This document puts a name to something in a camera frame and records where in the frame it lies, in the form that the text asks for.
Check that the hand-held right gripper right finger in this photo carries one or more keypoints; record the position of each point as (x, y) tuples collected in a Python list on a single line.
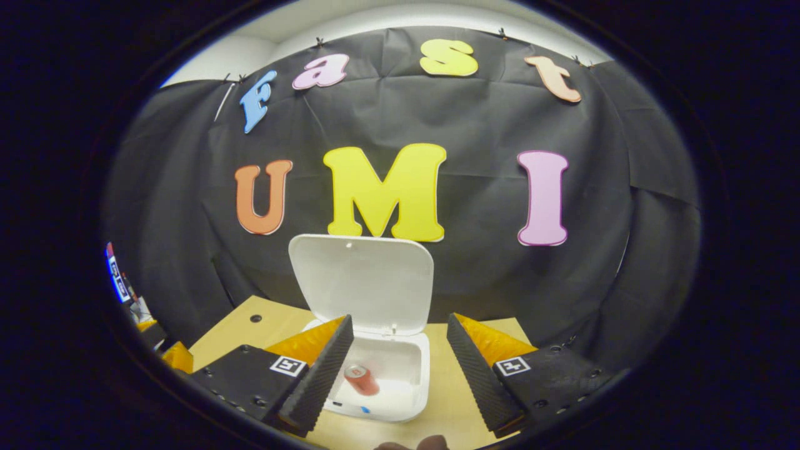
[(478, 381)]

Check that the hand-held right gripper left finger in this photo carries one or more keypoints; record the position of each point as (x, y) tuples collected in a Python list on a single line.
[(319, 375)]

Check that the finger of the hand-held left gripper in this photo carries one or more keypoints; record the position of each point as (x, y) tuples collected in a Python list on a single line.
[(178, 357), (153, 334)]

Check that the orange pop can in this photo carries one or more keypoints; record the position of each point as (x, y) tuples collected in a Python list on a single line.
[(362, 380)]

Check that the white desktop garbage bin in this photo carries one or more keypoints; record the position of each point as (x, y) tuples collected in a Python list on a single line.
[(369, 281)]

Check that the wooden desktop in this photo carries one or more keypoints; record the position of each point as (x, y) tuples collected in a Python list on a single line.
[(450, 400)]

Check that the white flat object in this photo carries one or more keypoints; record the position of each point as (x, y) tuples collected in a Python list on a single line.
[(142, 310)]

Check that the thin white rod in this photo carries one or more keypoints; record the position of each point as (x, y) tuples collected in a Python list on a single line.
[(224, 103)]

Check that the black backdrop cloth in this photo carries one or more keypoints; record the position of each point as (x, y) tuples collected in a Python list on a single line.
[(487, 125)]

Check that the colourful wall poster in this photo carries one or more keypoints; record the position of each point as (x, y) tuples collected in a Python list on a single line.
[(119, 275)]

